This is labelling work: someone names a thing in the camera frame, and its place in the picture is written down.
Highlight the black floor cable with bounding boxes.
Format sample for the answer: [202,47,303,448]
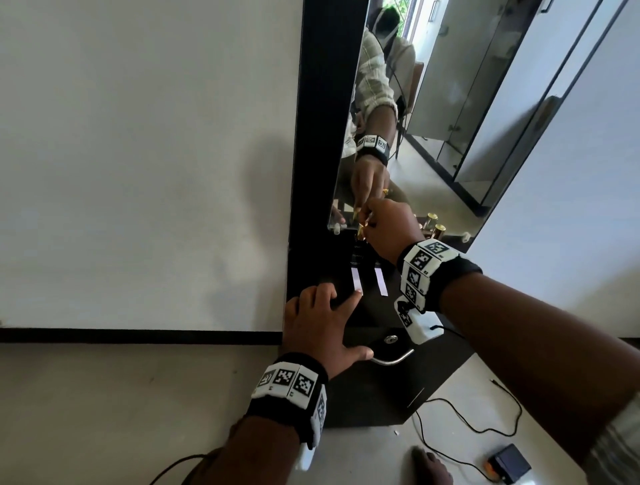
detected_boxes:
[413,379,524,481]

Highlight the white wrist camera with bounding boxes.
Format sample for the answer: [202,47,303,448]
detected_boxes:
[294,444,317,472]
[394,296,447,346]

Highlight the person's left hand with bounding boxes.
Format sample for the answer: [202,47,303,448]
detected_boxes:
[283,282,375,381]

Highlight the black power adapter box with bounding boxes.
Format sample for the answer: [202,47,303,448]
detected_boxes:
[486,443,533,485]

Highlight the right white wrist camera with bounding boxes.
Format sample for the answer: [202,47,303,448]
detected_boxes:
[394,296,447,346]

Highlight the thin dark wrist cable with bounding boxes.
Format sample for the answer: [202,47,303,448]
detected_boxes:
[149,447,223,485]

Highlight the black dressing cabinet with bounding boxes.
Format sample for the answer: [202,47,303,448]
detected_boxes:
[281,0,477,430]

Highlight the tall wall mirror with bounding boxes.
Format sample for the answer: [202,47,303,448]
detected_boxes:
[327,0,632,246]

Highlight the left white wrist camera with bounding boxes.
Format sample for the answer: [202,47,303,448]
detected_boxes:
[294,444,317,472]

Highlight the black marker wristband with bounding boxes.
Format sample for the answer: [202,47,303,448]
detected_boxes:
[244,352,330,450]
[396,238,484,314]

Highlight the person's right hand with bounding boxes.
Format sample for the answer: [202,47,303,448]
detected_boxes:
[357,197,426,266]

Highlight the person's right forearm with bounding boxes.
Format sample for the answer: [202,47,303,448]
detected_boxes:
[439,272,640,466]

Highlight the silver drawer handle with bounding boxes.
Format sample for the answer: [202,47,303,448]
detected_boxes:
[369,348,416,367]

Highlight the person's foot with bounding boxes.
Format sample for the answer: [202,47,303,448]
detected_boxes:
[410,446,454,485]

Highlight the left black marker wristband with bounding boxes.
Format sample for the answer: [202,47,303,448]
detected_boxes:
[244,352,330,450]

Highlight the striped shirt sleeve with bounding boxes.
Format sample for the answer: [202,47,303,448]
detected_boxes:
[581,394,640,485]

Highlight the right black marker wristband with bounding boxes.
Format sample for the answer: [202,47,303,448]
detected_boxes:
[396,238,484,314]

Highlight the person's left forearm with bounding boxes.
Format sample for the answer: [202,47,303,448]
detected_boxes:
[196,414,313,485]

